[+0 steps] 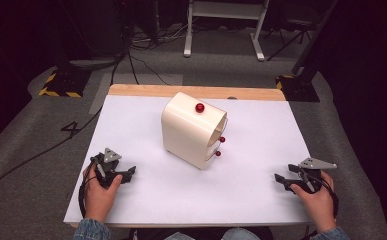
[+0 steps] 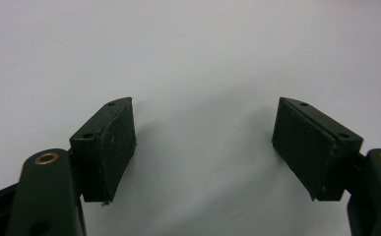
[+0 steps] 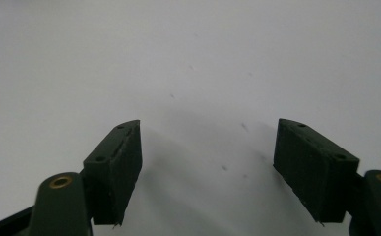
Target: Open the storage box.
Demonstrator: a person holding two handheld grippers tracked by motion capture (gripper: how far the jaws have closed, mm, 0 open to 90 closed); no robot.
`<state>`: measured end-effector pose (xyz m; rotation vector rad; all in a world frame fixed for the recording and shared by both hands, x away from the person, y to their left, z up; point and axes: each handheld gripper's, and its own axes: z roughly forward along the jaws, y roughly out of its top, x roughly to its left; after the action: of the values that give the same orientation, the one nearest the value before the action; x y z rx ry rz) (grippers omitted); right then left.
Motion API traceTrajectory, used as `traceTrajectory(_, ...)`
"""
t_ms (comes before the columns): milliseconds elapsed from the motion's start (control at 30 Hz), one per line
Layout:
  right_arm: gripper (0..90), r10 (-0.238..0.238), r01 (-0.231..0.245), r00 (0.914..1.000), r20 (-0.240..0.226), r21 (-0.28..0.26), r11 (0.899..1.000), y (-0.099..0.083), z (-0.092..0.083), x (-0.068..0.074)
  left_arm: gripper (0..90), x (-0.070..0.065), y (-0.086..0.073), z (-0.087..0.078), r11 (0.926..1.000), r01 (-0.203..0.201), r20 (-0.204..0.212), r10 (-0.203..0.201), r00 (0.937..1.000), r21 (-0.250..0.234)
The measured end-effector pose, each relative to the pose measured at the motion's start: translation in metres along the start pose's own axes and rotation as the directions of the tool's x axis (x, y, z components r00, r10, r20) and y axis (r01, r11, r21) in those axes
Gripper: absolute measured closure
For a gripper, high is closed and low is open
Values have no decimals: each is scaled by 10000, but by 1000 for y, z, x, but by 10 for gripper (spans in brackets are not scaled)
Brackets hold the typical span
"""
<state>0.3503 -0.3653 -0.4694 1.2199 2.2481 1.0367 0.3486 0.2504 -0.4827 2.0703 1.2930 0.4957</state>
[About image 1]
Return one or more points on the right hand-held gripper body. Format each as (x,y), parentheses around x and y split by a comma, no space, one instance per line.
(312,175)

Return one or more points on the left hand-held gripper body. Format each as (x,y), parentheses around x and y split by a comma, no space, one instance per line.
(109,166)

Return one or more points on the cream drawer cabinet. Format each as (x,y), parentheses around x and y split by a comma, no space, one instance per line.
(184,133)

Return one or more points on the red ball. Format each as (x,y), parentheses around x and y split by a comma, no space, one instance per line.
(199,107)

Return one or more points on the person's right hand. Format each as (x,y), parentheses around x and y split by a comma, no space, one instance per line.
(319,206)

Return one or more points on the person's left hand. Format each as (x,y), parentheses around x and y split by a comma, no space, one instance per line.
(97,200)

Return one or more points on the white table mat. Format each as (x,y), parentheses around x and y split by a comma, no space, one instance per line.
(147,133)

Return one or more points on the person's leg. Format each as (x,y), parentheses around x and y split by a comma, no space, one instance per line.
(241,234)
(181,236)

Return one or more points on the cream drawer with red knob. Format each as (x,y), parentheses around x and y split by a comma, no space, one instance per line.
(221,139)
(217,153)

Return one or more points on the black stand with striped base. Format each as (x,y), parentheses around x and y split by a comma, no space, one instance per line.
(297,88)
(62,85)

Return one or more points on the grey table grommet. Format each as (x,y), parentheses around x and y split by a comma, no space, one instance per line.
(231,98)

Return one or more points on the black tripod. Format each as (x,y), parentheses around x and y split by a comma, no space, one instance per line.
(292,31)

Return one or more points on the white desk frame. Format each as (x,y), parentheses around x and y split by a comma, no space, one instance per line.
(226,10)

